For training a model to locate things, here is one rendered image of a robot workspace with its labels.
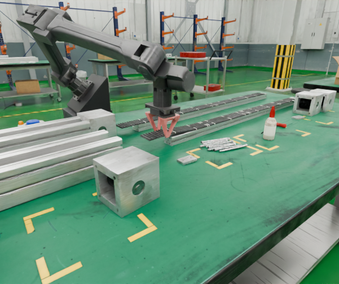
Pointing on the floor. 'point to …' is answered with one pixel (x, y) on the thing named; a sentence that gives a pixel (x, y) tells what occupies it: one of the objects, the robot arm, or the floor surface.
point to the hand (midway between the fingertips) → (162, 132)
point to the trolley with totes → (206, 72)
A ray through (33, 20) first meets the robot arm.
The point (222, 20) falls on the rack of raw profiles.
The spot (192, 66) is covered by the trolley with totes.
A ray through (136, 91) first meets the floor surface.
